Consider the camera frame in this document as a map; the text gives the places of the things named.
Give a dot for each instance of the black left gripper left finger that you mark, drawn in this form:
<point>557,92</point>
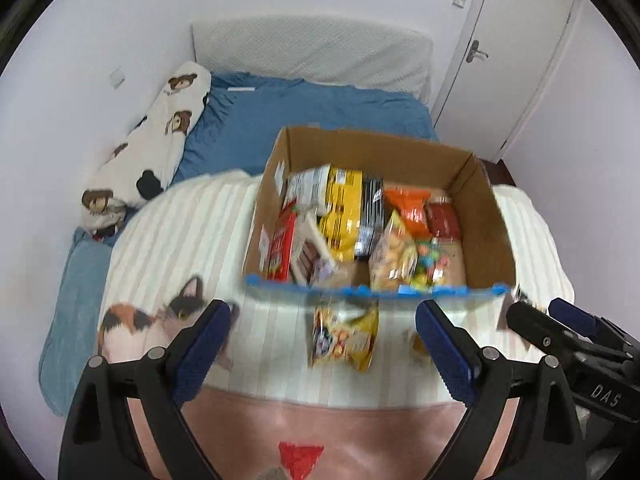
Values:
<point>100,441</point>

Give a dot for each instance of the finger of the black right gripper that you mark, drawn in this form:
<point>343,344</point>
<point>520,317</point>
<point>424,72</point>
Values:
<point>597,330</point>
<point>555,339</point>

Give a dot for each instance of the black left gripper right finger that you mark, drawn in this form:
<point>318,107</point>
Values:
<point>545,440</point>

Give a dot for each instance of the colourful candy ball bag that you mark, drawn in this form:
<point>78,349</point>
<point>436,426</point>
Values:
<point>433,265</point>

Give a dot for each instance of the dark red snack packet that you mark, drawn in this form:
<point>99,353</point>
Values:
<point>442,219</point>

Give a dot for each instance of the yellow chip bag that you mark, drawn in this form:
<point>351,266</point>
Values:
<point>393,260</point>

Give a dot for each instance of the orange snack packet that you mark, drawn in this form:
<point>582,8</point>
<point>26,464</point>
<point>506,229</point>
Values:
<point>409,203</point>

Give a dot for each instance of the yellow black noodle multipack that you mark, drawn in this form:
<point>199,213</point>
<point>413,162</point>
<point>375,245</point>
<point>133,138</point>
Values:
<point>355,218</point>

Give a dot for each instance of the brown jelly cup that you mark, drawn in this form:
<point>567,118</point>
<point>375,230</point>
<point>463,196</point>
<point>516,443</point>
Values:
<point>417,347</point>

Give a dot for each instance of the red triangular snack packet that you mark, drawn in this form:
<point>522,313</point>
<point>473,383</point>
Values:
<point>299,460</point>

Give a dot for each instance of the yellow panda snack bag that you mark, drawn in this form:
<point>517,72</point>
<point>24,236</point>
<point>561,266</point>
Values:
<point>336,337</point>

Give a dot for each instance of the striped cat print blanket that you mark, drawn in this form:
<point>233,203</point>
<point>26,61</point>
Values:
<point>389,422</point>

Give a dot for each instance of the chocolate wafer packet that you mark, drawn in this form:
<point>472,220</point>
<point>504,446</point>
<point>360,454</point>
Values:
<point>311,261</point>

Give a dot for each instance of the white bear print pillow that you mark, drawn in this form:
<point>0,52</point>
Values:
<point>144,164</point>

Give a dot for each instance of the white quilted headboard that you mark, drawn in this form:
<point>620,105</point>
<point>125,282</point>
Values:
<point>323,49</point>

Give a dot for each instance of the white door with handle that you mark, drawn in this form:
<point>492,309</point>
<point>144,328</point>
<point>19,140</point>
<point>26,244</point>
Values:
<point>504,57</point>

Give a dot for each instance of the wall switch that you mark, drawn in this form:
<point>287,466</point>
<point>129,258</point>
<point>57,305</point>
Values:
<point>117,78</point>

